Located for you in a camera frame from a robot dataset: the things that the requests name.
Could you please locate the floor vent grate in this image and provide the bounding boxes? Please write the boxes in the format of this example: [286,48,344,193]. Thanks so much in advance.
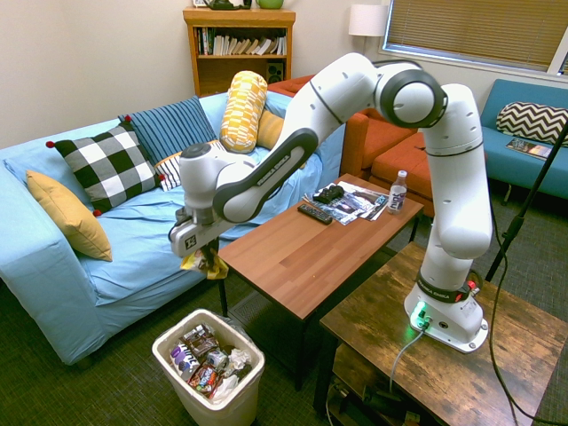
[227,291,268,330]

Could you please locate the brown chocolate wrapper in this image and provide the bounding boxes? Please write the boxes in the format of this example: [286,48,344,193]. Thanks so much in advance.
[180,324,221,357]

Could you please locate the reddish wood coffee table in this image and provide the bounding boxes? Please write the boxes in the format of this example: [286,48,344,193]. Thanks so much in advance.
[214,173,425,391]

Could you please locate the white shade floor lamp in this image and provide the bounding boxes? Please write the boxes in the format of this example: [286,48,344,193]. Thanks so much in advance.
[348,4,390,58]

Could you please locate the black white chevron pillow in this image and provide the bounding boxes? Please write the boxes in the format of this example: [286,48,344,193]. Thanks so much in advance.
[495,101,568,146]

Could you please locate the wooden bookshelf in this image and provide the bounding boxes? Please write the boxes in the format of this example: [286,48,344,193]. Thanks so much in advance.
[182,6,297,98]

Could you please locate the black game controller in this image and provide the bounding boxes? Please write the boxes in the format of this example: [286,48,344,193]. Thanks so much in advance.
[312,185,345,205]

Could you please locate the grey cable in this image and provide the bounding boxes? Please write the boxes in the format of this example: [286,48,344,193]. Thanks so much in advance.
[389,327,428,394]

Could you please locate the rustic dark wood table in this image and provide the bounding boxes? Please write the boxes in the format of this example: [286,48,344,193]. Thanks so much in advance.
[312,241,568,426]

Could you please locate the blue striped pillow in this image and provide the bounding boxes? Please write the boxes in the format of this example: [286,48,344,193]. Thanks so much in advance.
[117,95,218,166]

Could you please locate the white navy striped pillow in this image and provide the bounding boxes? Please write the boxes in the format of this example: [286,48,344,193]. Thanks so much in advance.
[154,139,228,193]

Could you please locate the dark cover magazine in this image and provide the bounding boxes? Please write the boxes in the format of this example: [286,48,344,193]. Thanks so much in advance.
[504,137,554,161]

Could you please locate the black cable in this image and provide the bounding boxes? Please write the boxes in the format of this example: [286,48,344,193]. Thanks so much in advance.
[486,194,568,423]

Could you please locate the purple label empty bottle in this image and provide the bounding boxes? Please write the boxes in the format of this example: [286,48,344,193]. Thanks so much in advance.
[170,343,201,383]

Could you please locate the black TV remote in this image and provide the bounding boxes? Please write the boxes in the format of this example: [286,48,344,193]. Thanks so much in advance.
[296,202,334,225]

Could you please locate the black object on shelf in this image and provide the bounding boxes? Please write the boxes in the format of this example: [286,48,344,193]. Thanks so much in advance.
[207,0,253,12]

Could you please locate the orange ottoman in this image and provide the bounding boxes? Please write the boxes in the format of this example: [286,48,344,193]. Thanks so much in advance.
[369,131,438,218]

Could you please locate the window with wooden blinds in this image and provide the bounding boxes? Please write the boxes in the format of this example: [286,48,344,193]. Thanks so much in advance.
[382,0,568,75]

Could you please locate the glossy magazines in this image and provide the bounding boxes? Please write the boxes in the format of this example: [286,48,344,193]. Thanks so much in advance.
[304,178,391,226]

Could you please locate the black tripod stand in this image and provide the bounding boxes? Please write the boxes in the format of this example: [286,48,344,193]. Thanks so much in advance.
[485,122,568,283]

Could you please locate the white plastic trash bin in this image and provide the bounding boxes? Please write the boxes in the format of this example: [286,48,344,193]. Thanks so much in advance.
[151,308,266,426]

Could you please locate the orange armchair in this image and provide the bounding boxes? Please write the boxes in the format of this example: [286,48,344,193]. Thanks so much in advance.
[267,74,419,179]

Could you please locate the black device under table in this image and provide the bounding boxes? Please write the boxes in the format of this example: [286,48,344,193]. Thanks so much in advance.
[361,384,403,416]

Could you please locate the yellow patterned bolster pillow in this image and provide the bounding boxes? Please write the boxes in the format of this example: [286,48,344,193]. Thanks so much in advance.
[219,70,269,155]

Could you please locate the clear water bottle purple label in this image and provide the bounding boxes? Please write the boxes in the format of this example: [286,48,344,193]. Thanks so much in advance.
[387,170,409,216]

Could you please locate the silver can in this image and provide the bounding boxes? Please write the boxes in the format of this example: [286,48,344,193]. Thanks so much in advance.
[206,349,230,372]

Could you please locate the yellow chip bag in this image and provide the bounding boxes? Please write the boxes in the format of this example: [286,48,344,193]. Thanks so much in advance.
[179,247,231,280]

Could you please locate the red snack wrapper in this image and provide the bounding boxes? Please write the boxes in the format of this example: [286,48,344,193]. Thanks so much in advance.
[187,363,224,398]

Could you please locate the black white checked pillow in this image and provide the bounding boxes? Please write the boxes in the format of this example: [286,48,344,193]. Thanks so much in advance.
[45,115,166,217]

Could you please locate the row of books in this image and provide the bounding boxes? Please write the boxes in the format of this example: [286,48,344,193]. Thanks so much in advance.
[196,27,288,57]

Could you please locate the light blue sofa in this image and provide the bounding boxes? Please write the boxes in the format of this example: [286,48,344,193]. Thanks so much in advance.
[0,91,347,366]

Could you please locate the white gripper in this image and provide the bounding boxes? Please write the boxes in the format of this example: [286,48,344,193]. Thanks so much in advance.
[168,214,237,267]

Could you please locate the crumpled white paper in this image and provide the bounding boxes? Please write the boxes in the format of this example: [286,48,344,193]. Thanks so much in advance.
[226,347,254,370]

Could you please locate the orange striped pillow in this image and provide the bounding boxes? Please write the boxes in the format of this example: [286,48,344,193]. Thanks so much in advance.
[256,109,286,151]

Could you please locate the mustard yellow pillow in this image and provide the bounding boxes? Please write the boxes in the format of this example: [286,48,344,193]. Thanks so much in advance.
[25,170,114,263]

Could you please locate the teal sofa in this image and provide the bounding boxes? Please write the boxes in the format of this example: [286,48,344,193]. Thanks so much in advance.
[480,78,568,201]

